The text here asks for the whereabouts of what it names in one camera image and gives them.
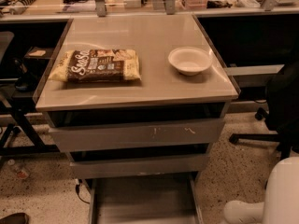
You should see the white paper bowl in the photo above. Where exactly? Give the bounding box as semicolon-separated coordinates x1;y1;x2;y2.
168;47;213;76

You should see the grey drawer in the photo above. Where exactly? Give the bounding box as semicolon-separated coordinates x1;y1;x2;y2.
70;154;209;179
88;174;204;224
50;119;224;152

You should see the dark shoe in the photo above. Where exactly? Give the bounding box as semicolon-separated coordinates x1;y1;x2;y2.
0;213;29;224

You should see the black desk frame left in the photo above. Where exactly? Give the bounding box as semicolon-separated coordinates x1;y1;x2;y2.
0;78;59;161

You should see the black coiled spring tool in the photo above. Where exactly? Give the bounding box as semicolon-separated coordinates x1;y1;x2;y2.
9;0;35;15

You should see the black cable on floor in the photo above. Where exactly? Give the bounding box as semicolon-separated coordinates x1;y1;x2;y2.
74;178;92;205

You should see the brown yellow snack bag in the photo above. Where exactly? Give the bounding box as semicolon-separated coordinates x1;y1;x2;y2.
49;49;141;83

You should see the plastic bottle on floor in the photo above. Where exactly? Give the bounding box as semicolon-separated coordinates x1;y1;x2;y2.
7;159;30;180

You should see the long background workbench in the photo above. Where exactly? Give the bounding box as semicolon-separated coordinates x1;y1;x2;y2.
1;0;299;21

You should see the grey drawer cabinet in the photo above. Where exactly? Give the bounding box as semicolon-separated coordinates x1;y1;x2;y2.
33;13;241;224

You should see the black office chair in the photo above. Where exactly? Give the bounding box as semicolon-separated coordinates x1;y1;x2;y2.
229;61;299;160

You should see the grey bottom drawer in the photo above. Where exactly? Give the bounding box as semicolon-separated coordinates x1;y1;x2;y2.
88;174;204;224

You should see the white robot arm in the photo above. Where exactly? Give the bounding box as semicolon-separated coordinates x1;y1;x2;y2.
221;157;299;224

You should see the grey middle drawer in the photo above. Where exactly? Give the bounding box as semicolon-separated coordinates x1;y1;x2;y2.
70;154;209;179

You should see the grey top drawer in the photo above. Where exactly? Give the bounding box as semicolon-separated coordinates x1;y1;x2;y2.
50;119;224;152

